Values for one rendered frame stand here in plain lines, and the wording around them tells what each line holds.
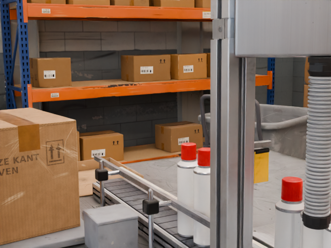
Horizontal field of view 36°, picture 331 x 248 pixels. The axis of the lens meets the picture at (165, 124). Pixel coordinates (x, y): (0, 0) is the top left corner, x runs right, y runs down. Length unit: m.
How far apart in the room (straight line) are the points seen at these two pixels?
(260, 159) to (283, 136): 2.40
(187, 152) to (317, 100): 0.51
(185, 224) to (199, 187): 0.11
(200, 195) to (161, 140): 4.19
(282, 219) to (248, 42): 0.33
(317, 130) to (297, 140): 2.86
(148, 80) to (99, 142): 0.77
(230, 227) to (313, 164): 0.16
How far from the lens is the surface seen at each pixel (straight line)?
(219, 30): 0.68
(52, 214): 1.26
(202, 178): 1.04
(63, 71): 4.52
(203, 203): 1.05
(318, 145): 0.63
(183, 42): 5.91
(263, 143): 0.87
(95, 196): 1.57
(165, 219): 1.24
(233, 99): 0.68
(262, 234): 1.17
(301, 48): 0.63
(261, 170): 0.88
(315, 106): 0.62
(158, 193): 1.17
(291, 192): 0.83
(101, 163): 1.35
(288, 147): 3.37
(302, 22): 0.63
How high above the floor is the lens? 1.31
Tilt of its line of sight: 9 degrees down
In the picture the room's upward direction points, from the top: 1 degrees counter-clockwise
